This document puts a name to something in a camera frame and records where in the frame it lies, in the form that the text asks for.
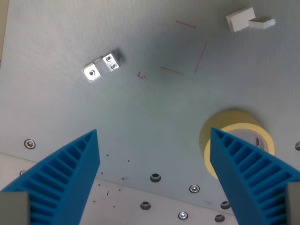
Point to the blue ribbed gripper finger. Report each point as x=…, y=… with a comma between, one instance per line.
x=68, y=173
x=248, y=173

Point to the small white plastic piece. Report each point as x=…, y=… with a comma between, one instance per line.
x=261, y=23

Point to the aluminium block two holes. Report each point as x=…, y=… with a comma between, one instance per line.
x=111, y=62

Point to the silver socket head screw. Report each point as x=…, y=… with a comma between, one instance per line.
x=183, y=215
x=30, y=143
x=194, y=188

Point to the white rectangular plastic block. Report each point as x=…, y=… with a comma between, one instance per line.
x=241, y=19

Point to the yellow masking tape roll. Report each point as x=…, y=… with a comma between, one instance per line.
x=216, y=131

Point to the square aluminium block one hole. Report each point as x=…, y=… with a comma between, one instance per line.
x=92, y=72

